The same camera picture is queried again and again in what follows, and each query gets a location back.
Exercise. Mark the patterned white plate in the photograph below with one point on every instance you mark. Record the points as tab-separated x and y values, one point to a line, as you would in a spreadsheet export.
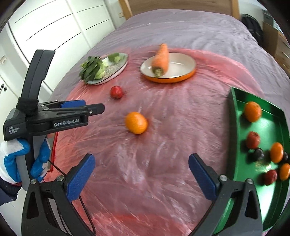
112	70

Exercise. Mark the red apple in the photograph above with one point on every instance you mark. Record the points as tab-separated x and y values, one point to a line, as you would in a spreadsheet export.
116	92
270	177
252	140

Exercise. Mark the pink plastic sheet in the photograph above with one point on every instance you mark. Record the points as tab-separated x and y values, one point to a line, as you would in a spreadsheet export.
141	184

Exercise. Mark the large orange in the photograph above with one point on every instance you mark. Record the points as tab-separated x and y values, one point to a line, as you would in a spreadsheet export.
252	111

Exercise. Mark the small green vegetable piece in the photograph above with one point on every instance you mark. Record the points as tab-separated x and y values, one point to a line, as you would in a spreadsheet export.
115	57

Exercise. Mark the blue white gloved hand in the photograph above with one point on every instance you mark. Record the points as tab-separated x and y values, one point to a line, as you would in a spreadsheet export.
10	150

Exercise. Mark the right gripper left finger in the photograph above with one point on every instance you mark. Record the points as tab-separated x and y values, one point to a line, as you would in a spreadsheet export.
78	176

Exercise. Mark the small orange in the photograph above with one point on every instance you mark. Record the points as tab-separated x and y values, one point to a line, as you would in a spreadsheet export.
284	172

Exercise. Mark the black backpack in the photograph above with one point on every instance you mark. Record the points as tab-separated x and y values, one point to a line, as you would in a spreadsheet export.
254	28

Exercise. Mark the grey bed cover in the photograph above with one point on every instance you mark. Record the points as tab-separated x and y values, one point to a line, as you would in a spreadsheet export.
226	54

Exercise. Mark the bok choy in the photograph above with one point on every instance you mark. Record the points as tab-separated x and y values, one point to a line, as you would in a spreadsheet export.
93	68

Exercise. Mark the wooden headboard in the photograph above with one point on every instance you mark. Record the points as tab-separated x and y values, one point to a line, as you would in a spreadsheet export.
134	7

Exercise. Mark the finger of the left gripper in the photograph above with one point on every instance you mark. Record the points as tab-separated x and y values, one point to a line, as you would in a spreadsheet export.
93	109
63	104

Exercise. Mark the wooden drawer cabinet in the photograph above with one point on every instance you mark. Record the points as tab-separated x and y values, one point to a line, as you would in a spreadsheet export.
276	44

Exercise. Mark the carrot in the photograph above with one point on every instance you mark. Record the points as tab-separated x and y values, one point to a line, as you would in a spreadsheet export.
160	62

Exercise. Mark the orange rimmed white plate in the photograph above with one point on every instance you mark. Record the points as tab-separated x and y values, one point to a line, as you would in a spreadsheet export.
181	67

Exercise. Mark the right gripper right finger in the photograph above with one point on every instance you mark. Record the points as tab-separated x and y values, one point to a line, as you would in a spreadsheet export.
207	179

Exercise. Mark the green metal tray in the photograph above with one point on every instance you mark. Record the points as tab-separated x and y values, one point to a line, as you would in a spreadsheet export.
272	127

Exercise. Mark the white wardrobe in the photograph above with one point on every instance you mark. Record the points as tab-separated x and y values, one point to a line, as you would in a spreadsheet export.
69	28

